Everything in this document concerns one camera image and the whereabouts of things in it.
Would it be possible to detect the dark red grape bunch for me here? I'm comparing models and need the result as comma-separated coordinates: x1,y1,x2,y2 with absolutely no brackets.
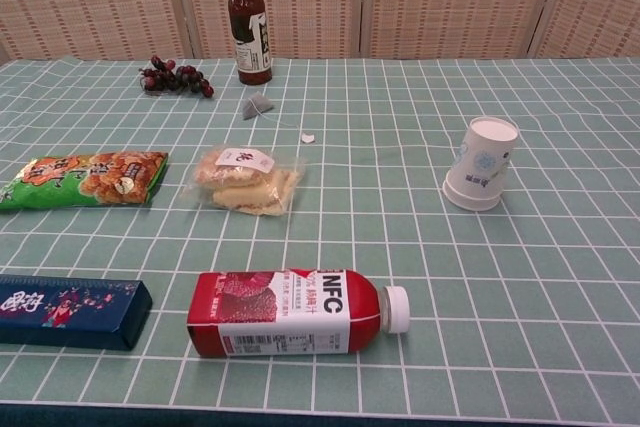
139,55,215,99

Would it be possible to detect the dark blue printed box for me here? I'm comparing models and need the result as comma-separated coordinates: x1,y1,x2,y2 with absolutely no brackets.
0,274,154,352

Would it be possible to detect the clear packet of pastries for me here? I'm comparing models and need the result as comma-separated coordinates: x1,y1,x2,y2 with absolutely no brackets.
187,144,307,218

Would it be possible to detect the pyramid tea bag with tag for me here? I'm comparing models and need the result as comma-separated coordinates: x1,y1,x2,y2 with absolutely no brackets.
242,91,316,145

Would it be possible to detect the green snack bag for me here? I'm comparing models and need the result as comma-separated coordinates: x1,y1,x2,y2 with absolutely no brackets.
0,150,169,212

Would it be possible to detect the white paper cup blue print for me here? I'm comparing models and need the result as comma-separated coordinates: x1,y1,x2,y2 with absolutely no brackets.
443,180,501,212
445,115,520,201

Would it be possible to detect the dark brown drink bottle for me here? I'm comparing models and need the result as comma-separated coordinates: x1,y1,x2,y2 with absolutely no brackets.
227,0,275,87

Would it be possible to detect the red NFC juice bottle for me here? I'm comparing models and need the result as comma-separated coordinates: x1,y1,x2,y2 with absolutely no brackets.
187,268,412,360

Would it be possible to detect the green grid tablecloth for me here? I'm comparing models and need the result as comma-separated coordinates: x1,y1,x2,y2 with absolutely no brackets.
0,57,640,427

